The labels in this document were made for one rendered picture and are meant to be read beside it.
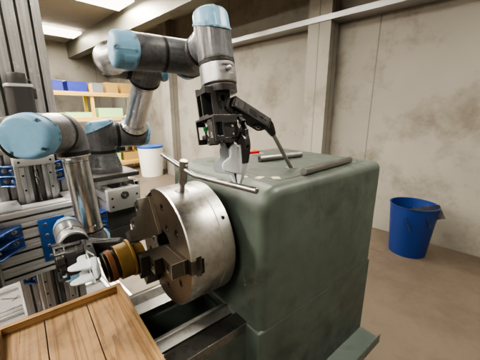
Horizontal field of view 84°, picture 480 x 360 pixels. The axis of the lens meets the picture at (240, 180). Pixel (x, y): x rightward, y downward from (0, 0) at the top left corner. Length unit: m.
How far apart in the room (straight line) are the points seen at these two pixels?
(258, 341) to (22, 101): 1.18
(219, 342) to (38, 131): 0.70
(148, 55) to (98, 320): 0.68
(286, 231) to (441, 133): 2.88
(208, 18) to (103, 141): 0.85
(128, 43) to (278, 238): 0.54
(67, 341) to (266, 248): 0.54
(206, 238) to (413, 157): 3.08
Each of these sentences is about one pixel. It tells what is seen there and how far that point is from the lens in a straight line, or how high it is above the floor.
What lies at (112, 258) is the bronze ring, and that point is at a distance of 0.70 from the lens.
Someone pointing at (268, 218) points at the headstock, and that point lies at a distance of 0.64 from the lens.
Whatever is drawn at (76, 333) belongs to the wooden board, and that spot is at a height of 0.89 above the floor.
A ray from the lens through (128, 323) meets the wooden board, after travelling 0.86.
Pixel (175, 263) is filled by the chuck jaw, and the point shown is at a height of 1.10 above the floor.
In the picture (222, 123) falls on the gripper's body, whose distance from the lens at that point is 0.54.
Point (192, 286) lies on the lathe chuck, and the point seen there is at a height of 1.04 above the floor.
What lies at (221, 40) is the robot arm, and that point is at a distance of 0.59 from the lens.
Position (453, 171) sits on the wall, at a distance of 3.48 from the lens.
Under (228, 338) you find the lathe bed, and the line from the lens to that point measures 0.82.
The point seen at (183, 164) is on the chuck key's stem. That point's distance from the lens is 0.65.
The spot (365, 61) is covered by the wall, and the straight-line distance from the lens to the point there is 3.69.
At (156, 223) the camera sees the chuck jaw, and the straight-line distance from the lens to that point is 0.75.
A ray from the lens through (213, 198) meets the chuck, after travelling 0.69.
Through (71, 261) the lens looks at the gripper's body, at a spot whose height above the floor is 1.09.
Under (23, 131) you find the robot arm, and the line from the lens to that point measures 0.86.
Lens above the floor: 1.43
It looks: 15 degrees down
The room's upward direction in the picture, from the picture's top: straight up
